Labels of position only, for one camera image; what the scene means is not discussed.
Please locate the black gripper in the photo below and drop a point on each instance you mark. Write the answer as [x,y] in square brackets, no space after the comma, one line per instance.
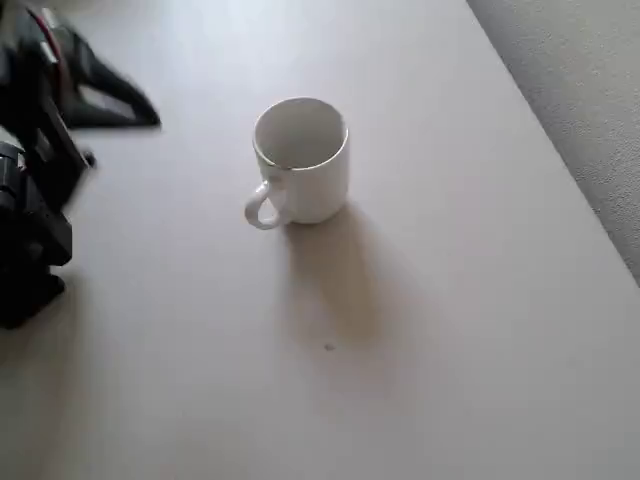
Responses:
[102,100]

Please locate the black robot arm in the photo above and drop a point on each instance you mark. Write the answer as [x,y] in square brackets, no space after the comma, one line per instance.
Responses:
[27,240]

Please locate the white ceramic mug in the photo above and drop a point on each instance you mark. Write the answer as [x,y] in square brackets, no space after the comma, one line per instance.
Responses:
[305,185]

